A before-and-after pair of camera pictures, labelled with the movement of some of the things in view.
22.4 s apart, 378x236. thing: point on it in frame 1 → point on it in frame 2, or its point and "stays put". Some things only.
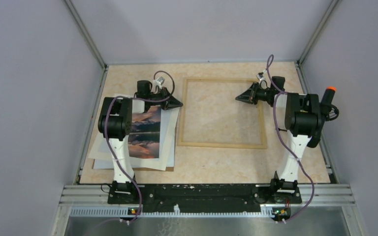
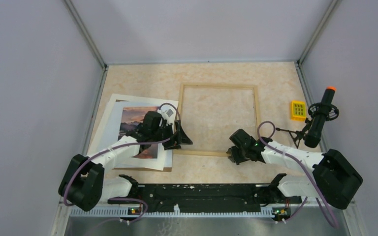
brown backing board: [168, 169] stays put
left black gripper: [171, 103] → [182, 138]
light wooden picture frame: [182, 113] → [257, 113]
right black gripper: [249, 96] → [235, 157]
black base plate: [197, 198] stays put
